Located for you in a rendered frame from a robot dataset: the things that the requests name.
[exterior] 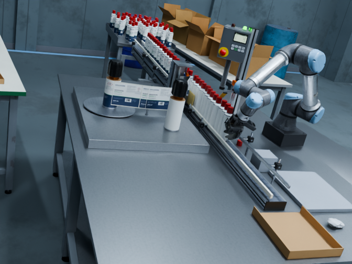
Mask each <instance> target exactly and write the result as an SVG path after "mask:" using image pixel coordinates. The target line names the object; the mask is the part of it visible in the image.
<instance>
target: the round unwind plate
mask: <svg viewBox="0 0 352 264"><path fill-rule="evenodd" d="M102 104H103V97H92V98H88V99H86V100H85V101H84V103H83V105H84V107H85V108H86V109H88V110H89V111H91V112H93V113H96V114H99V115H103V116H108V117H127V116H131V115H133V114H134V113H135V108H134V107H125V106H117V108H116V109H109V108H105V107H103V106H102Z"/></svg>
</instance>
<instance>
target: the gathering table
mask: <svg viewBox="0 0 352 264"><path fill-rule="evenodd" d="M106 31H107V32H108V36H107V44H106V51H105V59H104V66H103V73H102V78H106V72H107V65H108V58H109V51H110V46H111V39H113V41H114V42H115V43H116V45H117V46H118V50H117V57H116V59H118V60H120V56H121V54H122V50H123V47H131V48H132V43H129V42H128V41H126V40H125V37H126V32H125V33H124V35H123V36H122V37H121V36H118V34H115V33H114V29H111V28H110V23H106ZM136 40H137V41H138V42H139V44H140V45H141V46H144V44H143V43H142V42H141V41H140V40H139V39H138V37H137V39H136ZM175 48H176V45H175V44H174V43H172V44H171V48H168V49H169V51H171V53H174V52H175ZM148 76H149V75H148V74H147V72H146V73H145V78H144V79H146V80H147V79H148Z"/></svg>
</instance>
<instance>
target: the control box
mask: <svg viewBox="0 0 352 264"><path fill-rule="evenodd" d="M235 32H239V33H242V34H246V35H248V39H247V43H246V44H243V43H238V42H235V41H233V38H234V34H235ZM250 34H251V33H250V31H248V29H247V31H245V30H243V28H240V27H236V26H235V28H233V27H231V25H225V26H224V29H223V33H222V37H221V42H220V45H219V49H218V53H217V57H219V58H223V59H227V60H230V61H235V62H238V63H243V61H244V57H245V54H246V50H247V46H248V42H249V38H250ZM232 43H233V44H236V45H240V46H244V47H246V49H245V53H241V52H237V51H233V50H230V47H231V44H232ZM222 49H224V50H225V51H226V54H225V55H224V56H222V55H220V53H219V52H220V51H221V50H222Z"/></svg>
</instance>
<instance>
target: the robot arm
mask: <svg viewBox="0 0 352 264"><path fill-rule="evenodd" d="M325 61H326V58H325V54H324V53H323V52H321V51H319V50H317V49H313V48H310V47H307V46H305V45H302V44H300V43H293V44H290V45H287V46H285V47H283V48H281V49H279V50H278V51H277V52H276V53H275V54H274V57H273V58H271V59H270V60H269V61H268V62H267V63H265V64H264V65H263V66H262V67H261V68H259V69H258V70H257V71H256V72H255V73H254V74H252V75H251V76H250V77H249V78H248V79H246V80H245V81H243V80H238V81H237V82H236V83H235V85H234V91H235V93H237V94H239V95H241V96H243V97H245V98H246V100H245V101H244V103H243V105H242V106H241V107H240V109H239V110H238V111H237V113H233V114H232V116H231V117H228V118H227V120H228V121H227V120H226V121H225V122H224V123H225V127H226V130H224V133H227V134H229V135H227V136H225V138H228V140H233V139H236V138H239V136H240V135H241V133H242V132H243V130H244V126H246V127H247V128H249V129H250V130H252V131H254V130H256V126H255V123H254V122H252V121H250V118H251V117H252V116H253V114H254V113H255V112H256V111H257V110H258V109H260V108H262V107H264V106H266V105H269V104H270V103H272V102H273V101H274V99H275V94H274V92H273V91H272V90H271V89H266V90H262V89H260V88H258V87H259V86H261V85H262V84H263V83H264V82H265V81H266V80H267V79H269V78H270V77H271V76H272V75H274V74H275V73H276V72H277V71H278V70H279V69H280V68H282V67H283V66H286V65H288V64H289V63H292V64H295V65H297V66H299V71H300V73H301V74H302V85H303V95H301V94H297V93H287V94H286V95H285V97H284V99H283V103H282V106H281V108H280V112H279V114H278V115H277V117H276V118H275V119H274V121H273V125H274V126H275V127H276V128H278V129H281V130H284V131H290V132H293V131H295V130H296V118H297V117H299V118H301V119H303V120H305V121H307V122H309V123H312V124H316V123H317V122H318V121H319V120H320V119H321V118H322V116H323V114H324V108H323V107H321V104H320V101H319V100H318V74H319V72H321V71H322V69H323V67H324V64H325Z"/></svg>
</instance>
